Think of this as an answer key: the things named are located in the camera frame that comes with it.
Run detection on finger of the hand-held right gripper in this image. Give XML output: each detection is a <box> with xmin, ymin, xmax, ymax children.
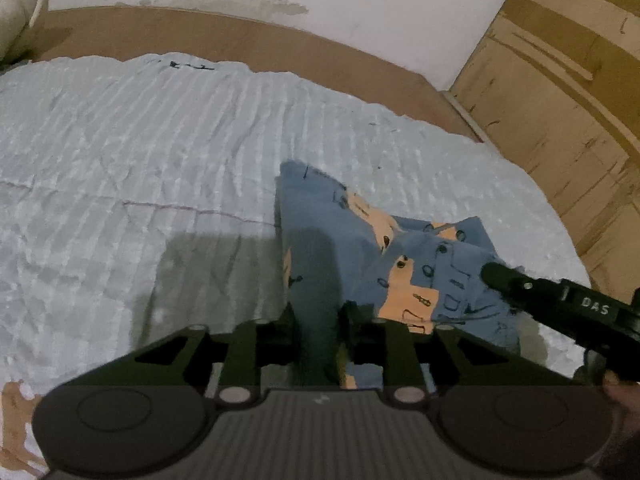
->
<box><xmin>479</xmin><ymin>261</ymin><xmax>568</xmax><ymax>322</ymax></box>

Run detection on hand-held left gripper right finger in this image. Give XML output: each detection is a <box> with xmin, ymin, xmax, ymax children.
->
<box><xmin>340</xmin><ymin>301</ymin><xmax>568</xmax><ymax>405</ymax></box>

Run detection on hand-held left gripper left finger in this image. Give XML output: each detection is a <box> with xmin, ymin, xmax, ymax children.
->
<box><xmin>132</xmin><ymin>304</ymin><xmax>297</xmax><ymax>405</ymax></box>

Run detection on blue orange printed pants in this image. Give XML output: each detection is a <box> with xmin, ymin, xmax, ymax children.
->
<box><xmin>275</xmin><ymin>160</ymin><xmax>532</xmax><ymax>391</ymax></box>

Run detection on person's right hand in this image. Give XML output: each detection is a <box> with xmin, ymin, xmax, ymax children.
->
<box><xmin>599</xmin><ymin>371</ymin><xmax>640</xmax><ymax>480</ymax></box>

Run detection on light wooden wardrobe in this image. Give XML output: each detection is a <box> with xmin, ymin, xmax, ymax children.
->
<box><xmin>446</xmin><ymin>0</ymin><xmax>640</xmax><ymax>307</ymax></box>

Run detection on light blue quilted blanket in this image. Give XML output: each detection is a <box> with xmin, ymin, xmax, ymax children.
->
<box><xmin>0</xmin><ymin>52</ymin><xmax>595</xmax><ymax>413</ymax></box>

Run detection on white orange printed cloth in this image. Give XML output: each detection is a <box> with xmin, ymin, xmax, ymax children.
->
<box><xmin>0</xmin><ymin>379</ymin><xmax>48</xmax><ymax>478</ymax></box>

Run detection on cream white pillow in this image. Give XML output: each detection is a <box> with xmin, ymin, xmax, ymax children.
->
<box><xmin>0</xmin><ymin>0</ymin><xmax>54</xmax><ymax>65</ymax></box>

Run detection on brown wooden bed frame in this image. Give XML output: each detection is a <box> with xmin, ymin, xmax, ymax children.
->
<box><xmin>25</xmin><ymin>6</ymin><xmax>496</xmax><ymax>145</ymax></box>

